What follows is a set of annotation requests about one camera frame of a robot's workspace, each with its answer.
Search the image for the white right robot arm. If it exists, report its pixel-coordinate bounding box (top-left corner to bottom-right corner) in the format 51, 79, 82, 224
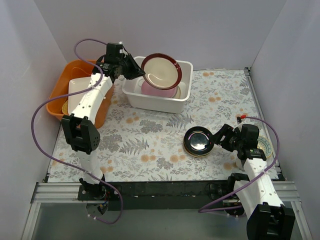
211, 124, 295, 240

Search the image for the white plastic bin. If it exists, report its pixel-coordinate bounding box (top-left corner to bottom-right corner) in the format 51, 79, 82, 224
122, 60, 194, 114

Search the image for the aluminium frame rail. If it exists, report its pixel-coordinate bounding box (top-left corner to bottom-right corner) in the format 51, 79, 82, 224
21, 182, 83, 240

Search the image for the white rectangular plate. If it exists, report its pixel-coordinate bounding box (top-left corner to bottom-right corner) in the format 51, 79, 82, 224
68, 76, 99, 119

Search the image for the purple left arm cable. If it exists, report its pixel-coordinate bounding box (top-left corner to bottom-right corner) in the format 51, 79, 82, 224
31, 38, 125, 225

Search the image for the white cup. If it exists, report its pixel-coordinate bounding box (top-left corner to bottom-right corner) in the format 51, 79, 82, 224
235, 159, 244, 171

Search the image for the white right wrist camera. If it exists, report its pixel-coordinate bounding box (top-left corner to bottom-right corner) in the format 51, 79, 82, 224
232, 122, 243, 134

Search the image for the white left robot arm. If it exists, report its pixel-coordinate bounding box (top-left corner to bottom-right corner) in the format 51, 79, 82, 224
61, 42, 145, 200

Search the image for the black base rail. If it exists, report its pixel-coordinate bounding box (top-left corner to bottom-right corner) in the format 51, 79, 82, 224
77, 180, 251, 212

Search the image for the pink plate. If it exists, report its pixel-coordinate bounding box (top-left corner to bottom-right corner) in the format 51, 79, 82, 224
141, 80, 178, 98

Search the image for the tan bottom plate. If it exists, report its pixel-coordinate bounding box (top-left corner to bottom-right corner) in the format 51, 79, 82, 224
184, 148, 211, 158

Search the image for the yellow plate in orange bin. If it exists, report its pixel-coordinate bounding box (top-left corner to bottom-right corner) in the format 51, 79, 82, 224
61, 100, 69, 115

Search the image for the glossy black plate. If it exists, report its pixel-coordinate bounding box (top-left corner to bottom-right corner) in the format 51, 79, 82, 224
183, 126, 214, 153

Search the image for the red rimmed cream plate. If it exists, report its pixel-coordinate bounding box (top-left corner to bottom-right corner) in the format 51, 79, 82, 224
141, 53, 182, 90

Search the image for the floral table mat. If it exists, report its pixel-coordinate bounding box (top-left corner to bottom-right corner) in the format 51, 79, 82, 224
48, 69, 278, 183

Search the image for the orange plastic bin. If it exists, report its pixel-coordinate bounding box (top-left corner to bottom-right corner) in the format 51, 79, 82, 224
46, 60, 115, 129

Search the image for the teal patterned plate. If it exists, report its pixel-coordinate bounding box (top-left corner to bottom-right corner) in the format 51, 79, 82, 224
257, 135, 273, 158

